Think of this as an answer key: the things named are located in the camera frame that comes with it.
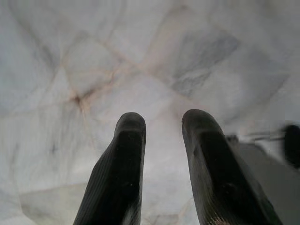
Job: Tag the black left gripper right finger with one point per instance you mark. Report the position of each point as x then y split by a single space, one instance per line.
218 173

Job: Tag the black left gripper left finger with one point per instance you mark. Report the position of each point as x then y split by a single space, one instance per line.
117 178

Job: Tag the black robot foot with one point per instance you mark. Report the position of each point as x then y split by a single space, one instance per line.
292 145

